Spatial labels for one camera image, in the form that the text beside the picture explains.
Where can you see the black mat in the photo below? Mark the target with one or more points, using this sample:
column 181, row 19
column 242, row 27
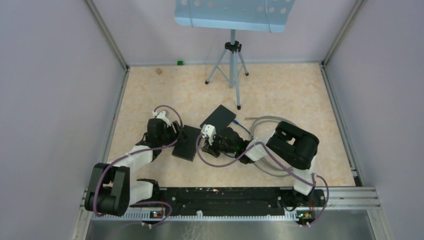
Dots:
column 186, row 149

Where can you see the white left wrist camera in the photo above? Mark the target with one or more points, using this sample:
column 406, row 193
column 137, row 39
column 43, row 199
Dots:
column 162, row 115

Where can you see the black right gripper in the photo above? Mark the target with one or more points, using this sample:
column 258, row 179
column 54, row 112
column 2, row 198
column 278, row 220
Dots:
column 211, row 149

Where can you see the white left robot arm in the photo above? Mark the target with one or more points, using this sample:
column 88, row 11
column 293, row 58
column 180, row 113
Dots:
column 110, row 191

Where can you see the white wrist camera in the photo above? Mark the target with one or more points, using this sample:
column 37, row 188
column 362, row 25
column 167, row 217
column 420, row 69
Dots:
column 208, row 133
column 162, row 115

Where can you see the small wooden cube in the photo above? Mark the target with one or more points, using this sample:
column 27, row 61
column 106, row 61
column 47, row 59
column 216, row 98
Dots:
column 159, row 71

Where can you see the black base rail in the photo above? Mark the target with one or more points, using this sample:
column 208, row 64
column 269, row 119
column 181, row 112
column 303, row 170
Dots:
column 236, row 201

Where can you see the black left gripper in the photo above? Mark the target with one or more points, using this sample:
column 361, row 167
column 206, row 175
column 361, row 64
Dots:
column 171, row 129

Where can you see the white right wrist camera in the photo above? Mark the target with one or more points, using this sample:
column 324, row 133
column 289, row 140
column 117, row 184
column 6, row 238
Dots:
column 208, row 133

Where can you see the black network switch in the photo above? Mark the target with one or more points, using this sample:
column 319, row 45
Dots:
column 220, row 118

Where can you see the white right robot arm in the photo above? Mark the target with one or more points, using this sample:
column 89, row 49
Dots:
column 293, row 149

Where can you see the light blue tripod stand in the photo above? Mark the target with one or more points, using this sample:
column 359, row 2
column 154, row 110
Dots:
column 269, row 16

